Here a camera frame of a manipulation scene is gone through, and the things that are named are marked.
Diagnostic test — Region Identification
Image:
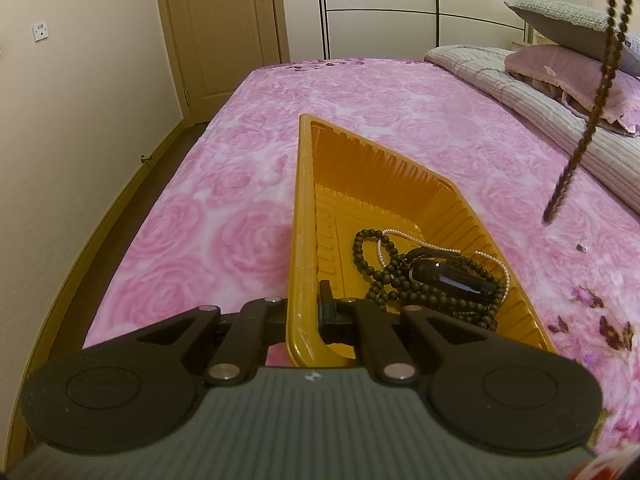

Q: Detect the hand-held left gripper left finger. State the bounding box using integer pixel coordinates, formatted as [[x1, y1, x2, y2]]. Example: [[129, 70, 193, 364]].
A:
[[85, 296, 290, 387]]

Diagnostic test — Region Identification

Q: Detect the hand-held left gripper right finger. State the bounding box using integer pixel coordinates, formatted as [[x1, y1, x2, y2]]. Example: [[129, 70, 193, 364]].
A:
[[318, 280, 505, 387]]

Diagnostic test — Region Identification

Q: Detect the dark brown bead necklace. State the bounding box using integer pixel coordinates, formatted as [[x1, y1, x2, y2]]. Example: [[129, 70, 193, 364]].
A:
[[352, 228, 504, 332]]

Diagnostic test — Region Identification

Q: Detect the white pearl necklace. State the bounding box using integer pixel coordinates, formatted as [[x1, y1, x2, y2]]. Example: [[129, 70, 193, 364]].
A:
[[377, 229, 511, 302]]

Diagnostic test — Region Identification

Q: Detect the orange plastic tray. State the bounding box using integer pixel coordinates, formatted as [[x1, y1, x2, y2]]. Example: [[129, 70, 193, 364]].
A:
[[285, 114, 559, 368]]

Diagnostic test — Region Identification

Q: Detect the reddish brown bead string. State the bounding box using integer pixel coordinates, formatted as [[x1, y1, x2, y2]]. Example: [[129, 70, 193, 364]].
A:
[[542, 0, 633, 225]]

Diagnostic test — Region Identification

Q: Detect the grey pillow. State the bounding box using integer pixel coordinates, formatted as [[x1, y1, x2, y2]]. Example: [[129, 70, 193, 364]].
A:
[[505, 0, 640, 77]]

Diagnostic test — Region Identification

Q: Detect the pink pillow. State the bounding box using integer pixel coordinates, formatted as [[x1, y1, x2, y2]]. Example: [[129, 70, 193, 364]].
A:
[[504, 44, 640, 138]]

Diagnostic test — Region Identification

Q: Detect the black wristwatch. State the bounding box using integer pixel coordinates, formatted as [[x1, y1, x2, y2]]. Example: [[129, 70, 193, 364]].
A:
[[409, 248, 506, 307]]

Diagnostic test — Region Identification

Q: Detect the pink floral bed sheet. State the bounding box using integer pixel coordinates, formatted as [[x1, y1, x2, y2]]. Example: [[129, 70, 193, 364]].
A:
[[82, 56, 640, 480]]

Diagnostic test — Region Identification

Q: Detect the striped grey quilt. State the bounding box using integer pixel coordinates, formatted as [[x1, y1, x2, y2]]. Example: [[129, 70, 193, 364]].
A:
[[424, 45, 640, 209]]

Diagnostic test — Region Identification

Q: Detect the white wardrobe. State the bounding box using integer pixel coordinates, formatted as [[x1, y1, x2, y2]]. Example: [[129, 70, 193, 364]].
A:
[[315, 0, 532, 62]]

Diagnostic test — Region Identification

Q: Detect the brown wooden door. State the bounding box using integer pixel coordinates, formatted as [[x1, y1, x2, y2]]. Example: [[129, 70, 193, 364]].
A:
[[152, 0, 291, 127]]

